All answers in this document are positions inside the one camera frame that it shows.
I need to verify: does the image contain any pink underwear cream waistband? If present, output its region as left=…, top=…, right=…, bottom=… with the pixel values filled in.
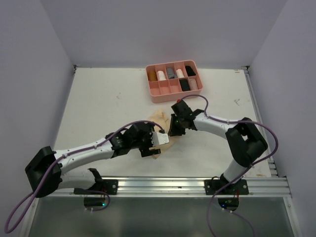
left=188, top=78, right=199, bottom=91

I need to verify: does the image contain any grey rolled underwear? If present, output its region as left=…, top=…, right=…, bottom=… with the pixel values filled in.
left=166, top=67, right=177, bottom=79

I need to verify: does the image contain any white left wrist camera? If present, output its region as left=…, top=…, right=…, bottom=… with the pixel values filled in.
left=151, top=131, right=169, bottom=147

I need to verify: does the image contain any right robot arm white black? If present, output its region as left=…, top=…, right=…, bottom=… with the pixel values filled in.
left=168, top=100, right=268, bottom=194

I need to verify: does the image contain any black underwear orange trim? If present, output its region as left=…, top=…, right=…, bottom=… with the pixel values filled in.
left=179, top=79, right=191, bottom=91

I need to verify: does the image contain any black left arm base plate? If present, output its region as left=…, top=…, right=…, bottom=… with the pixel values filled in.
left=74, top=168, right=119, bottom=195

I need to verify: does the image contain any aluminium table frame rail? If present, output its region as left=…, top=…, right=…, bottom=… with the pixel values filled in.
left=47, top=66, right=290, bottom=198

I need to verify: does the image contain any black rolled underwear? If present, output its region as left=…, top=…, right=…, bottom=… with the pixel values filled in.
left=185, top=66, right=196, bottom=77

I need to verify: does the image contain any beige underwear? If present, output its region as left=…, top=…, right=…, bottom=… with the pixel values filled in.
left=148, top=109, right=180, bottom=159

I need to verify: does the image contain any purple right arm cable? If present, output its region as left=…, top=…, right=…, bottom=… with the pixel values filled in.
left=181, top=94, right=279, bottom=237

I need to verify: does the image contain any brown rolled underwear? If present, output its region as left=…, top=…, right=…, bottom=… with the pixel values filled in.
left=148, top=71, right=158, bottom=81

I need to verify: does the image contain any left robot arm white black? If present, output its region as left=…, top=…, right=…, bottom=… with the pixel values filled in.
left=25, top=120, right=169, bottom=198

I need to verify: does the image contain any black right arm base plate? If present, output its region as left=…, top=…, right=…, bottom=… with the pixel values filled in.
left=204, top=176, right=249, bottom=195

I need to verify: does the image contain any pink divided organizer tray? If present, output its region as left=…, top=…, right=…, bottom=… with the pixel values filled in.
left=146, top=60, right=203, bottom=103

